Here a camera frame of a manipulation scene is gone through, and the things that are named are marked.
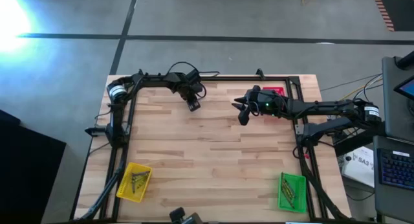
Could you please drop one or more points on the black aluminium table frame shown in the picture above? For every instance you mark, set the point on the black aluminium table frame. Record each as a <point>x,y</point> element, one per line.
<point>226,78</point>

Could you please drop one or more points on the black frame clamp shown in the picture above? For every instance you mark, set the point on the black frame clamp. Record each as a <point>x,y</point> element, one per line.
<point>259,73</point>
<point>140,72</point>

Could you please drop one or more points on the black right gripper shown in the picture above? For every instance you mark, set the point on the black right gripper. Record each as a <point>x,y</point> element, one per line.
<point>268,104</point>

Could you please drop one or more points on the red plastic basket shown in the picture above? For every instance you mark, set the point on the red plastic basket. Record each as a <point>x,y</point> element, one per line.
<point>273,90</point>

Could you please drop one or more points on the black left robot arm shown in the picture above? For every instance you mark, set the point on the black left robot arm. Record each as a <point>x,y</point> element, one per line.
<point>119,120</point>

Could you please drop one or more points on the black tablet screen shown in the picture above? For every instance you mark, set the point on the black tablet screen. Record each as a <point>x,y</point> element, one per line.
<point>408,88</point>

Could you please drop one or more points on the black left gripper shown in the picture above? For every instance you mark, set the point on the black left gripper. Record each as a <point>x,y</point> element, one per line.
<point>189,91</point>

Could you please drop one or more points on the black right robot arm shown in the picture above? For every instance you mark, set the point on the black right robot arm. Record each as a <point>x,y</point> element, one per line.
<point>323,107</point>

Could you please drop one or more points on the olive crayon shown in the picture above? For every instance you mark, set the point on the olive crayon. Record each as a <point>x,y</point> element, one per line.
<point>133,185</point>

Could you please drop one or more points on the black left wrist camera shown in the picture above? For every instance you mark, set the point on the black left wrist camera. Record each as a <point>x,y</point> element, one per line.
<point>193,75</point>

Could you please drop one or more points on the green plastic basket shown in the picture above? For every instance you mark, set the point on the green plastic basket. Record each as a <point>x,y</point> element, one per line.
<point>300,191</point>

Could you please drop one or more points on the yellow plastic basket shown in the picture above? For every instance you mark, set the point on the yellow plastic basket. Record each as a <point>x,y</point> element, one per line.
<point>124,191</point>

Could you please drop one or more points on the white printed box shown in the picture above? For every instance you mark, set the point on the white printed box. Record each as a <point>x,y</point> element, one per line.
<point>359,172</point>

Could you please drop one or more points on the black camera device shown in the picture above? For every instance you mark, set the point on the black camera device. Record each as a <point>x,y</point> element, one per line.
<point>178,215</point>

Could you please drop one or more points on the black mat with striped edge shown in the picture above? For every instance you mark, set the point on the black mat with striped edge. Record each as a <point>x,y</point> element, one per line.
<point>401,10</point>

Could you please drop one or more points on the black stand pole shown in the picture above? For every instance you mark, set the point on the black stand pole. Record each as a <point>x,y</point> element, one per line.
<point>406,60</point>

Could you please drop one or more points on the black metal bar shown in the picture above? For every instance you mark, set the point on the black metal bar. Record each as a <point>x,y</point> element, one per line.
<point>352,143</point>

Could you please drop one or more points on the grey computer cart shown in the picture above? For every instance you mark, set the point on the grey computer cart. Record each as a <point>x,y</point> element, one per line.
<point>393,88</point>

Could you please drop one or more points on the black cabinet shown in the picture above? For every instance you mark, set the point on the black cabinet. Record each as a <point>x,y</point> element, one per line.
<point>29,172</point>

